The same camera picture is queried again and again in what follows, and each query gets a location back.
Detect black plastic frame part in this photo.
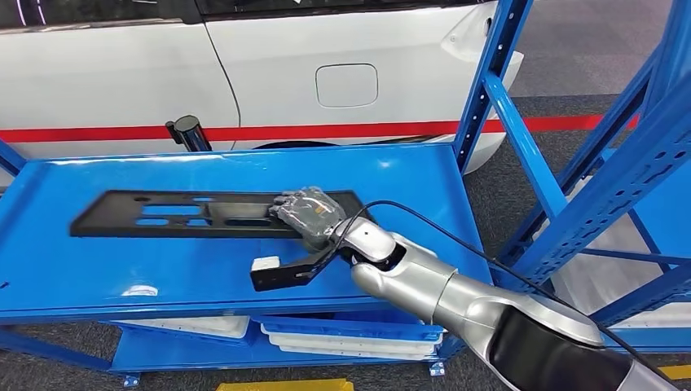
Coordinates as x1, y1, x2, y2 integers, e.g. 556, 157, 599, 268
70, 188, 375, 240

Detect white wrapped panel stack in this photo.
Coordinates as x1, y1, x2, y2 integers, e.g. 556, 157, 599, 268
531, 175, 691, 329

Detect stacked white plastic trays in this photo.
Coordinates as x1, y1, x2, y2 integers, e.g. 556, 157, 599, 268
262, 323, 442, 362

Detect black stanchion post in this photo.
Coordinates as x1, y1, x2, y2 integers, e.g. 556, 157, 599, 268
164, 114, 213, 153

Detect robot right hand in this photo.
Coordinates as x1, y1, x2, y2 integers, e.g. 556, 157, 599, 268
268, 187, 346, 255

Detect white plastic tray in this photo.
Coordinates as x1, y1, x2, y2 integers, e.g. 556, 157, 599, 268
116, 315, 252, 340

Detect blue steel shelf rack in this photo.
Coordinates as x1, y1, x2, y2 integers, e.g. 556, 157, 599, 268
0, 0, 691, 389
531, 0, 691, 354

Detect yellow floor tape square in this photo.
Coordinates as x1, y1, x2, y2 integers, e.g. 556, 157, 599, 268
215, 379, 354, 391
658, 364, 691, 381

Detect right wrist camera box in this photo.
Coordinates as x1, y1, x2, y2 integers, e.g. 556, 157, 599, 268
249, 248, 338, 293

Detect white car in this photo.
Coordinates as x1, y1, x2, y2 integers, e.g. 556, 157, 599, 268
0, 0, 525, 175

